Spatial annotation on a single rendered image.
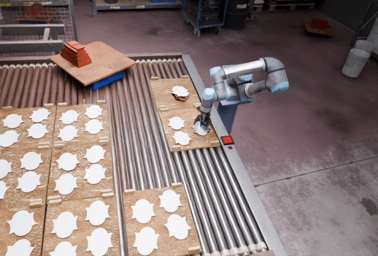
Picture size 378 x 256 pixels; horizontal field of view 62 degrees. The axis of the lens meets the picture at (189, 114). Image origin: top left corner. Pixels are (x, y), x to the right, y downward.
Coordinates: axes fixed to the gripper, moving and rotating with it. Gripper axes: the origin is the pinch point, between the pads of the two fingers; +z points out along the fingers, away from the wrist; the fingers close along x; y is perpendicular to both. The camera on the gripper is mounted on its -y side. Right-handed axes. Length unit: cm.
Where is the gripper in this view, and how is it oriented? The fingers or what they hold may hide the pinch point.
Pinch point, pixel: (200, 128)
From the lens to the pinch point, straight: 222.1
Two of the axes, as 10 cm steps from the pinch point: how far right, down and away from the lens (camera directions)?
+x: 9.6, -0.9, 2.6
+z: -1.1, 7.4, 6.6
